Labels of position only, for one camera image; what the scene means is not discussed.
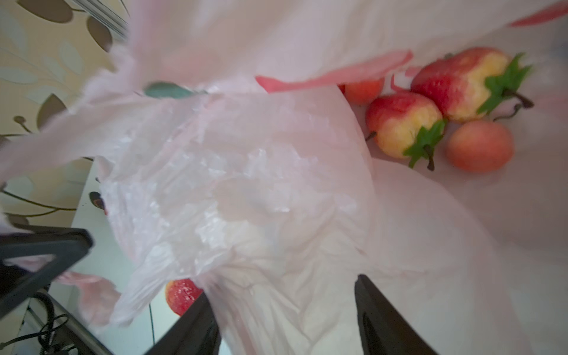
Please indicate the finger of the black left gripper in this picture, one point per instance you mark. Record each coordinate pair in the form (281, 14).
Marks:
(34, 256)

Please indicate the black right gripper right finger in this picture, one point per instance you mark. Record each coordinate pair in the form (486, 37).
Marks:
(383, 330)

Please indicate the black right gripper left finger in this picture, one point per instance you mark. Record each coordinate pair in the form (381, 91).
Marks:
(195, 333)

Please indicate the pink plastic bag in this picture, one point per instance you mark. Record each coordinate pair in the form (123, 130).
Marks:
(227, 154)

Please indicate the small red fake peach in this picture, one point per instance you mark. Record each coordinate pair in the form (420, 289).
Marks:
(480, 146)

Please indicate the red fake strawberry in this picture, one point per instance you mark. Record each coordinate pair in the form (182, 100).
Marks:
(406, 125)
(471, 84)

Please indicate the aluminium frame post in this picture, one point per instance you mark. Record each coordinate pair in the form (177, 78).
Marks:
(114, 14)

